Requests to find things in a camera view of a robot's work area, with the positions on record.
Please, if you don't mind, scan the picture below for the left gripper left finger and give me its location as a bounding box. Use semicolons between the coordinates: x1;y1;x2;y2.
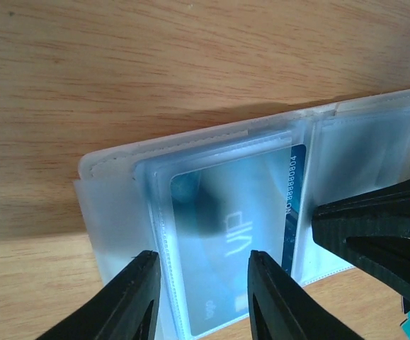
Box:
39;250;161;339

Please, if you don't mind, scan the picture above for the blue card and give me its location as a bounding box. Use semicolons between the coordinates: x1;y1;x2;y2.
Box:
171;144;306;339

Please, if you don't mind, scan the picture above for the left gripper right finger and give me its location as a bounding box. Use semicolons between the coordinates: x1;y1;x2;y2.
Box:
248;250;357;340

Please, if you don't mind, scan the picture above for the beige card holder wallet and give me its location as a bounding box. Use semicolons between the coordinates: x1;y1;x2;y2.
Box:
75;89;410;339

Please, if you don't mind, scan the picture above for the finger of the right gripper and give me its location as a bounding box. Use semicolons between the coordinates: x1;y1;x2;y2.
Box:
314;236;410;302
312;179;410;244

